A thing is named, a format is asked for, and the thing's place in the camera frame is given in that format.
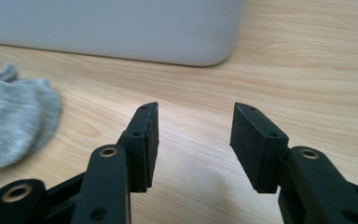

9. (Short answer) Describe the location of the white compartment storage box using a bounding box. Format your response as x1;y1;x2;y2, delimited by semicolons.
0;0;247;67

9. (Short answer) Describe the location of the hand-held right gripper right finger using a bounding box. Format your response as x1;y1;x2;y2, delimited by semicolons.
229;102;290;194

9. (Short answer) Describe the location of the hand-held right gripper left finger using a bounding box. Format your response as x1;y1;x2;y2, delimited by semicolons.
117;101;160;193

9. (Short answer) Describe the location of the grey sock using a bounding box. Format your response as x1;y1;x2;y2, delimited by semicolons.
0;63;62;175

